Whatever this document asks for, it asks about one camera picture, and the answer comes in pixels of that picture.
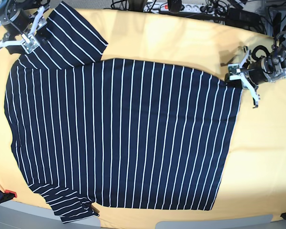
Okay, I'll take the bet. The navy white striped T-shirt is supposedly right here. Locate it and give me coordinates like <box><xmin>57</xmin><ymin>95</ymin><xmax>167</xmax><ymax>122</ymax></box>
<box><xmin>4</xmin><ymin>2</ymin><xmax>242</xmax><ymax>223</ymax></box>

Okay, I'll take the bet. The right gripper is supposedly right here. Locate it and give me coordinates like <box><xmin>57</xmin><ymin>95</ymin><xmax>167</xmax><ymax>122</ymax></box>
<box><xmin>0</xmin><ymin>7</ymin><xmax>49</xmax><ymax>44</ymax></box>

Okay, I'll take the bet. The black round object top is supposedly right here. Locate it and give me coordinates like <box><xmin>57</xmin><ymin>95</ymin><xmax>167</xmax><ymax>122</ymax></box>
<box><xmin>167</xmin><ymin>0</ymin><xmax>182</xmax><ymax>13</ymax></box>

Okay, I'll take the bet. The grey pad bottom left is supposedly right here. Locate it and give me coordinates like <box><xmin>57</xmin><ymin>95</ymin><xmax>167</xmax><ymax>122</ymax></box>
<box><xmin>0</xmin><ymin>206</ymin><xmax>100</xmax><ymax>229</ymax></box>

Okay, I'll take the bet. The black power adapter box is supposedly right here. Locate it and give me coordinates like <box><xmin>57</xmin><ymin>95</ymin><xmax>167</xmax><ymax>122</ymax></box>
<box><xmin>225</xmin><ymin>8</ymin><xmax>261</xmax><ymax>27</ymax></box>

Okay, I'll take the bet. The grey pad bottom right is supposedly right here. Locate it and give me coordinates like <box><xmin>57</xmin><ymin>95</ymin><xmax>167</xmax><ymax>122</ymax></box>
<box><xmin>155</xmin><ymin>214</ymin><xmax>273</xmax><ymax>229</ymax></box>

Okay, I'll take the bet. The white power strip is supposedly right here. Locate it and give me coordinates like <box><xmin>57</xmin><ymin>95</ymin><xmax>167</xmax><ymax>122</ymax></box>
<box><xmin>143</xmin><ymin>1</ymin><xmax>211</xmax><ymax>14</ymax></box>

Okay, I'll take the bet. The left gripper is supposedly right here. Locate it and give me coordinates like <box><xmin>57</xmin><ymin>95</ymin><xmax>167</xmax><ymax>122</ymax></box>
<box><xmin>225</xmin><ymin>56</ymin><xmax>276</xmax><ymax>89</ymax></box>

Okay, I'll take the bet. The grey pad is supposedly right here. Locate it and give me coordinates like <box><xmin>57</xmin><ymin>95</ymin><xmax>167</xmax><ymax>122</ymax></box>
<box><xmin>0</xmin><ymin>206</ymin><xmax>100</xmax><ymax>229</ymax></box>
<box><xmin>155</xmin><ymin>214</ymin><xmax>273</xmax><ymax>229</ymax></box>

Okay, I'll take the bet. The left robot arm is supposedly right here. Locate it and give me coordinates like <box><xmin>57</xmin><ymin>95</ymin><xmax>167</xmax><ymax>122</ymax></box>
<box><xmin>240</xmin><ymin>25</ymin><xmax>286</xmax><ymax>89</ymax></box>

